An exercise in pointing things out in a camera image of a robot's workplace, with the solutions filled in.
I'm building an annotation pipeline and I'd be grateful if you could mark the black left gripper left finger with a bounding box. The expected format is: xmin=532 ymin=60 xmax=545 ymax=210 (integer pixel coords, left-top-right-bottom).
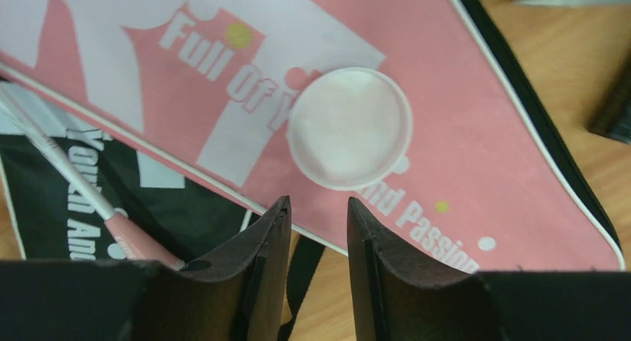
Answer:
xmin=0 ymin=195 xmax=292 ymax=341

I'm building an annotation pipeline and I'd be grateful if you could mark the white racket left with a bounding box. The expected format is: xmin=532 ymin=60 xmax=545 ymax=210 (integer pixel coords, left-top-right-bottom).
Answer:
xmin=587 ymin=57 xmax=630 ymax=144

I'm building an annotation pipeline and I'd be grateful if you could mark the clear round tube lid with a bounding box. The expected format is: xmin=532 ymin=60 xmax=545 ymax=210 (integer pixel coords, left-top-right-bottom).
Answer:
xmin=286 ymin=67 xmax=414 ymax=191

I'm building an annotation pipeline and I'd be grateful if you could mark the pink badminton racket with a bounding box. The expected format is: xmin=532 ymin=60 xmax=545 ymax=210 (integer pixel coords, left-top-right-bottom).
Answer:
xmin=1 ymin=83 xmax=186 ymax=270

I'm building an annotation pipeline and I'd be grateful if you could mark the black racket cover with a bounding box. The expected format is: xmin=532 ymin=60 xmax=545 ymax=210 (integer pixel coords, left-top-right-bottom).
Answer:
xmin=1 ymin=0 xmax=625 ymax=340

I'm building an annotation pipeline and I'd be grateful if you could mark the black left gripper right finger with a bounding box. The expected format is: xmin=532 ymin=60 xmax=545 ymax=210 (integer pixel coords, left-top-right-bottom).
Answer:
xmin=346 ymin=197 xmax=631 ymax=341

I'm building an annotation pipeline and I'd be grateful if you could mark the pink racket cover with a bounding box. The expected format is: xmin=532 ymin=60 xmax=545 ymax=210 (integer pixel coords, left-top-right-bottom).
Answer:
xmin=1 ymin=0 xmax=625 ymax=273

